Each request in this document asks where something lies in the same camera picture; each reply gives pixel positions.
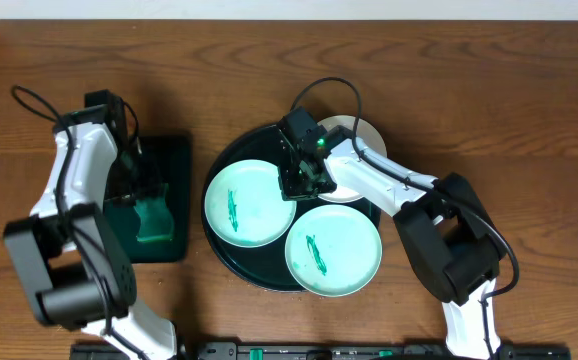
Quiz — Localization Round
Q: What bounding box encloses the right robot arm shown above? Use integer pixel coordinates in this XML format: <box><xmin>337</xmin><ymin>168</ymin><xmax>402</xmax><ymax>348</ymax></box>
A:
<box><xmin>277</xmin><ymin>107</ymin><xmax>515</xmax><ymax>359</ymax></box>

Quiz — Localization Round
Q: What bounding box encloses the round black tray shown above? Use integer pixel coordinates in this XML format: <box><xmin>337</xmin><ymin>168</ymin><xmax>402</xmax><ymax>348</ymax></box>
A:
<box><xmin>200</xmin><ymin>122</ymin><xmax>383</xmax><ymax>293</ymax></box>

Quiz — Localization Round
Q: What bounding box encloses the green scrubbing sponge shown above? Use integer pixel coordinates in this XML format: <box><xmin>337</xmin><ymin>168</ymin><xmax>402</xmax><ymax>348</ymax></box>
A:
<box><xmin>134</xmin><ymin>184</ymin><xmax>175</xmax><ymax>243</ymax></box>

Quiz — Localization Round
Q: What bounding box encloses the light green plate front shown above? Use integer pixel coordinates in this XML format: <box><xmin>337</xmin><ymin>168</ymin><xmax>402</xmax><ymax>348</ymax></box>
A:
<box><xmin>285</xmin><ymin>205</ymin><xmax>383</xmax><ymax>297</ymax></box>

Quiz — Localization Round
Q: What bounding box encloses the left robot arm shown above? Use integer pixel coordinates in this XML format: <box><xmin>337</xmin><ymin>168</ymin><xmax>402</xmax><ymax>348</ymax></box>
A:
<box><xmin>3</xmin><ymin>90</ymin><xmax>178</xmax><ymax>359</ymax></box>

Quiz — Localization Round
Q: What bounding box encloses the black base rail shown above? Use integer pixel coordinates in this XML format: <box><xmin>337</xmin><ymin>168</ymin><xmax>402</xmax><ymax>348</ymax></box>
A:
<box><xmin>68</xmin><ymin>340</ymin><xmax>573</xmax><ymax>360</ymax></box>

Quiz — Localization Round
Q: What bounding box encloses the rectangular black tray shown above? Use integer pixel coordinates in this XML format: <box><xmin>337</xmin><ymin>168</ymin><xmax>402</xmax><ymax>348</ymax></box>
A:
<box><xmin>103</xmin><ymin>135</ymin><xmax>191</xmax><ymax>263</ymax></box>

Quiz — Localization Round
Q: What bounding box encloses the white plate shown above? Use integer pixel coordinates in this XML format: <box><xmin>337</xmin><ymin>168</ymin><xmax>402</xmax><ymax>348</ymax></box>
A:
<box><xmin>318</xmin><ymin>115</ymin><xmax>387</xmax><ymax>203</ymax></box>

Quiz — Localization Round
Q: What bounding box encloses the light green plate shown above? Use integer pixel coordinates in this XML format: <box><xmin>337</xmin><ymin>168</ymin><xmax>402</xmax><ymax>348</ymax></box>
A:
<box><xmin>204</xmin><ymin>159</ymin><xmax>297</xmax><ymax>248</ymax></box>
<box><xmin>285</xmin><ymin>205</ymin><xmax>383</xmax><ymax>297</ymax></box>

